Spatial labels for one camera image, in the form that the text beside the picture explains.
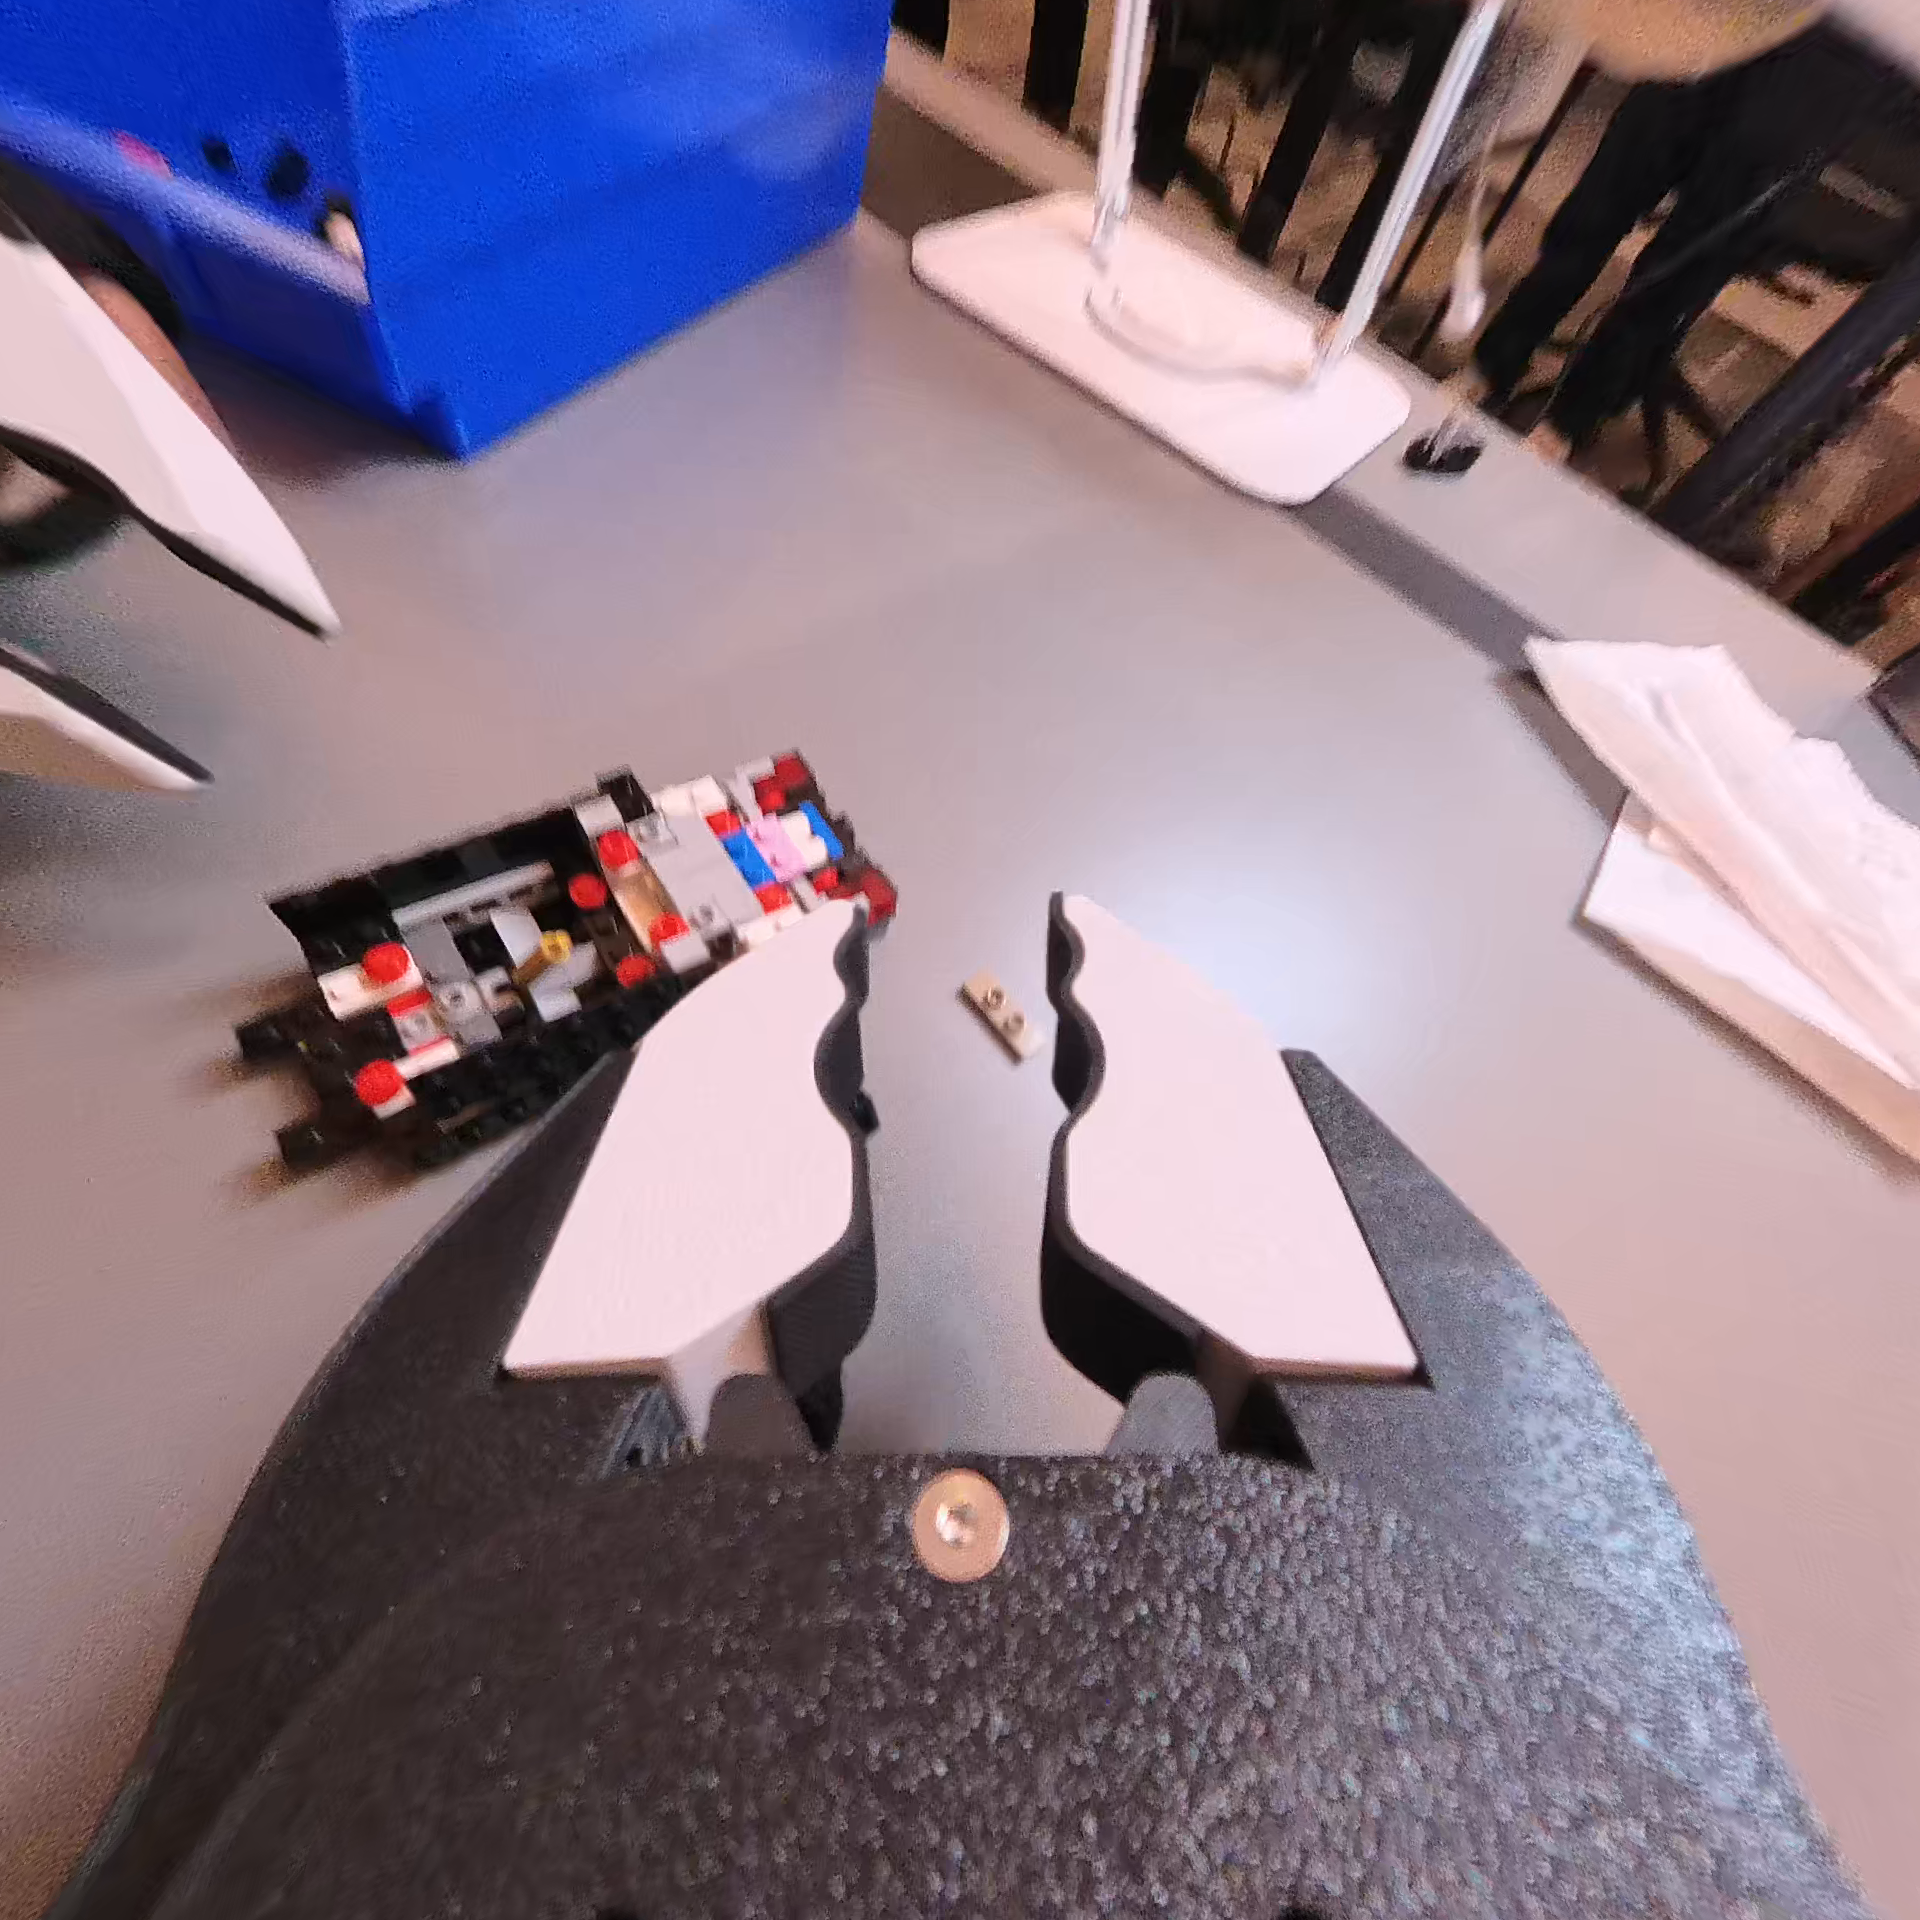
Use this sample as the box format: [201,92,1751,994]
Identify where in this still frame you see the white paper bags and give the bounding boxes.
[1516,638,1920,1163]

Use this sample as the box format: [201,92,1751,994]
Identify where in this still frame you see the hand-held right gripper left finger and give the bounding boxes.
[505,908,882,1440]

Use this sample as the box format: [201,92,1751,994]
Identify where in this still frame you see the blue plastic bin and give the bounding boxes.
[0,0,899,463]

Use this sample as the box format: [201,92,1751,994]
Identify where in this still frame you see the tan flat lego plate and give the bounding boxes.
[960,970,1051,1059]

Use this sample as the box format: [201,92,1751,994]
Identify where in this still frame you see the white book stand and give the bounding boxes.
[915,0,1516,500]

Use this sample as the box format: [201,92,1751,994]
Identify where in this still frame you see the partly built lego car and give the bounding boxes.
[235,744,904,1178]

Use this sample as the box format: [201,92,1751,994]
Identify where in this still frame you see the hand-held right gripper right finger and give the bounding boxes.
[1042,891,1422,1450]

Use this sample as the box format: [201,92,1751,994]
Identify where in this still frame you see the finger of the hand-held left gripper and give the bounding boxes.
[0,240,339,638]
[0,642,215,797]

